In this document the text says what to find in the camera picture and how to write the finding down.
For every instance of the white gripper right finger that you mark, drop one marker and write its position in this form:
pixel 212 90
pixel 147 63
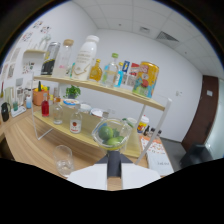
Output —
pixel 138 175

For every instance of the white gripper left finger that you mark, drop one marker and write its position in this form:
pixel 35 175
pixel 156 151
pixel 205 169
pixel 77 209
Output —
pixel 88 175

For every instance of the clear jar of limes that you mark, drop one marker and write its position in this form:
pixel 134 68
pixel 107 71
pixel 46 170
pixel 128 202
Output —
pixel 110 134

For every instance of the clear bottle with red label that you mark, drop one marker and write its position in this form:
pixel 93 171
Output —
pixel 76 124

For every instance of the white notebook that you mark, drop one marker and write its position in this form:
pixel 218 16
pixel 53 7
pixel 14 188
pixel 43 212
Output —
pixel 160 163

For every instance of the clear drinking glass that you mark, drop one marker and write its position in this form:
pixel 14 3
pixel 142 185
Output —
pixel 63 161

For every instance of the orange patterned booklet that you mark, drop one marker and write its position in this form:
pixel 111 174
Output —
pixel 151 143

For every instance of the two-tier wooden shelf rack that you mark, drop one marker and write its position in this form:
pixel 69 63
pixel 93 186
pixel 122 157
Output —
pixel 83 130

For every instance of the white bottle with red cap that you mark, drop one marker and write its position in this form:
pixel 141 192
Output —
pixel 143 124

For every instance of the black chair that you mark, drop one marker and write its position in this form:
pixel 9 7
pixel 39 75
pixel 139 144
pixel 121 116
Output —
pixel 196 156

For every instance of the patterned white bowl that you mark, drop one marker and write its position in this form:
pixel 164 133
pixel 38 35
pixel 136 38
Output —
pixel 96 112

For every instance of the plain white bowl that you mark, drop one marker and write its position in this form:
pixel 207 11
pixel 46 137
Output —
pixel 85 108

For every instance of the clear bottle with orange label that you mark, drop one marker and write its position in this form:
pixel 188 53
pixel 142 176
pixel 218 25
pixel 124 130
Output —
pixel 57 111

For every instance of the blue rimmed bowl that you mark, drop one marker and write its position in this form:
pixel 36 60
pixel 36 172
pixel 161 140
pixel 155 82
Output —
pixel 71 102

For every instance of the red liquid glass bottle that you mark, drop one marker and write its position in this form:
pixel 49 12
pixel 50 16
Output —
pixel 45 108

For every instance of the green potted plant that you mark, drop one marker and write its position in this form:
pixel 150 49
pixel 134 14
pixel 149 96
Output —
pixel 72 91

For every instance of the brown door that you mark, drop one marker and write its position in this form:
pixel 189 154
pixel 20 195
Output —
pixel 201 113

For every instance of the light blue plastic bottle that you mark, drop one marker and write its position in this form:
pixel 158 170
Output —
pixel 28 102

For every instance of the white tray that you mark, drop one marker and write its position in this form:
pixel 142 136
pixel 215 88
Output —
pixel 18 111

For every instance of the yellow printed drink can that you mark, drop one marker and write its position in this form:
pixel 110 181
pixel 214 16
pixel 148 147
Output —
pixel 146 80

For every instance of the amber liquid bottle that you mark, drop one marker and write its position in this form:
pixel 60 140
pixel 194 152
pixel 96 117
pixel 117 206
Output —
pixel 96 72

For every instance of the black kettle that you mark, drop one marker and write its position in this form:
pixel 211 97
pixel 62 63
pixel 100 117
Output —
pixel 5 112

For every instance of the clear bottle with green cap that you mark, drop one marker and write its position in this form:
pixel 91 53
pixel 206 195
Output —
pixel 110 71

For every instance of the teal bottle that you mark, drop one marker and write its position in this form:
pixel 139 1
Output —
pixel 71 70

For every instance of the tall white milk bottle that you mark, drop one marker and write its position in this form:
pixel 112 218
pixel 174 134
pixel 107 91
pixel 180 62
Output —
pixel 85 58

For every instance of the glass jar with cork lid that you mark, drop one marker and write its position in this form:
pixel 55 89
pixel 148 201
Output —
pixel 63 60

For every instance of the white vase with flowers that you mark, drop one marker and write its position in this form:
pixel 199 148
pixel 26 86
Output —
pixel 44 41

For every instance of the ceiling air vent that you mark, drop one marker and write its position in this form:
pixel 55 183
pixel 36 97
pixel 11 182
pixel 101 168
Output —
pixel 166 36

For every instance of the grey wall poster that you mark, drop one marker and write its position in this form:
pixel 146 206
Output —
pixel 125 79
pixel 131 81

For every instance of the red wall poster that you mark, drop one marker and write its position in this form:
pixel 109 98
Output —
pixel 134 69

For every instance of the blue wall poster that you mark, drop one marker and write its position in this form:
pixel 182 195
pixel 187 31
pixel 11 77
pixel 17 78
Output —
pixel 126 66

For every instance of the long wooden wall shelf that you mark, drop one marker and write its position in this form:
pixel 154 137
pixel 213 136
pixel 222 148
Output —
pixel 35 51

